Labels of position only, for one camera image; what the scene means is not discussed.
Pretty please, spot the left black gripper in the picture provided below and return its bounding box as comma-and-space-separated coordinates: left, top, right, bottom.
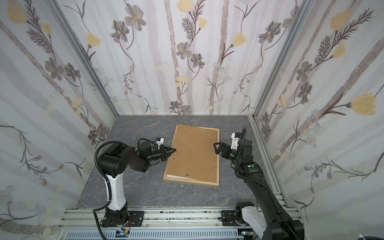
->
146, 146, 176, 163

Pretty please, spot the brown frame backing board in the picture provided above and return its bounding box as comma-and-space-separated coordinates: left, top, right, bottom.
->
165, 125, 219, 184

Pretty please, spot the wooden picture frame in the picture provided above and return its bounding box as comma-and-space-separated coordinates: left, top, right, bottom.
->
163, 124, 220, 187

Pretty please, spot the white photo paper sheet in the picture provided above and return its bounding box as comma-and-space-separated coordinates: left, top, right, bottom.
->
166, 175, 196, 181

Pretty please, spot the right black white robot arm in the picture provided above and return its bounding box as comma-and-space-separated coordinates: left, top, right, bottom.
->
214, 139, 305, 240

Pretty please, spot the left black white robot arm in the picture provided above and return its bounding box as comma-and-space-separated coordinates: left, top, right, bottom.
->
93, 138, 177, 228

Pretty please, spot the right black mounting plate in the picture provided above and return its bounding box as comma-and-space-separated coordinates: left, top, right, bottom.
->
220, 210, 240, 227

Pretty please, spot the black mounting plate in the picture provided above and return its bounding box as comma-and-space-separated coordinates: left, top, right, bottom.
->
101, 210, 145, 228
220, 210, 240, 227

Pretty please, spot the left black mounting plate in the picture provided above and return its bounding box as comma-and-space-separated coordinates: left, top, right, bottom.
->
101, 210, 145, 228

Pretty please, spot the small green circuit board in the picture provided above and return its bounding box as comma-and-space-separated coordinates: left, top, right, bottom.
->
115, 230, 130, 238

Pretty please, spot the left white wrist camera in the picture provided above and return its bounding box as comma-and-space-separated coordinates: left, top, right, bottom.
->
154, 138, 164, 149

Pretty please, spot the white slotted cable duct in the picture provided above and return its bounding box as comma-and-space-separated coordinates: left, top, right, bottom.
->
64, 229, 241, 240

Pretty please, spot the left black corrugated cable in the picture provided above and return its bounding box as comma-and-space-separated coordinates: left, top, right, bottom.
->
92, 140, 128, 240

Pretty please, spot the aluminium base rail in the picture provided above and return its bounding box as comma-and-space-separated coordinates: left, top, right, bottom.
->
58, 206, 251, 232

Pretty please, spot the right corner aluminium post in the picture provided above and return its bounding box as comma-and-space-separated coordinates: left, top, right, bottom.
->
252, 0, 315, 118

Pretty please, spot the corner aluminium post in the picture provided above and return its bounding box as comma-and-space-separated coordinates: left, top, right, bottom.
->
252, 0, 315, 118
45, 0, 119, 119

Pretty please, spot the left corner aluminium post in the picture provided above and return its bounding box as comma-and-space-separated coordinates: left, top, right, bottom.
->
45, 0, 119, 119

